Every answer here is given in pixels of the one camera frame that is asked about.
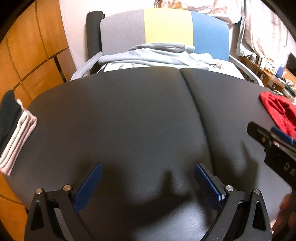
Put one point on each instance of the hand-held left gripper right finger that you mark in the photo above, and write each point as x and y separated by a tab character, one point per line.
207	183

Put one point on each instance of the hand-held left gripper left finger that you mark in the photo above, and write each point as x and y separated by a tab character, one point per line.
89	185

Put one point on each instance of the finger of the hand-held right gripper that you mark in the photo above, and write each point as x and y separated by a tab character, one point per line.
281	134
256	132

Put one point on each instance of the red knitted sweater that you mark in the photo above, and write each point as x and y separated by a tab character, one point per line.
279	111

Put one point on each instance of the person's right hand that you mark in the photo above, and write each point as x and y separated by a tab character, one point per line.
284	208

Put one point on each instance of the cluttered wooden shelf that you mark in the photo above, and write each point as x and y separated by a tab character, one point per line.
272	81

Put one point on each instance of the blue box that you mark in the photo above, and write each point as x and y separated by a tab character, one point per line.
280	71

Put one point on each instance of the black monitor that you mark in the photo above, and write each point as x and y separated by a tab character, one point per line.
293	64

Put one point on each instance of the pink white folded garment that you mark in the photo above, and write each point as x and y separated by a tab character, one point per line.
20	132

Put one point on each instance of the beige patterned curtain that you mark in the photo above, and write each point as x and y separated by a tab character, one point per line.
261	27

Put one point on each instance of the black folded garment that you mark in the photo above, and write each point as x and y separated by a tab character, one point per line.
8	111

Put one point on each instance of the white printed seat cushion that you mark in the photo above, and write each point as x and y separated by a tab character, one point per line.
124	67

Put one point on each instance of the light blue hoodie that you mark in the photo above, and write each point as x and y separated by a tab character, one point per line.
150	58

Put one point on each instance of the grey yellow blue office chair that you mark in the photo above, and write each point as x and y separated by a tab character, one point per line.
166	25

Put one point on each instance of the dark grey rolled mat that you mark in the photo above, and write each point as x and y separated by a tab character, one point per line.
92	34

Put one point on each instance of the wooden wardrobe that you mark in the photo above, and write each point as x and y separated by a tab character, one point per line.
34	34

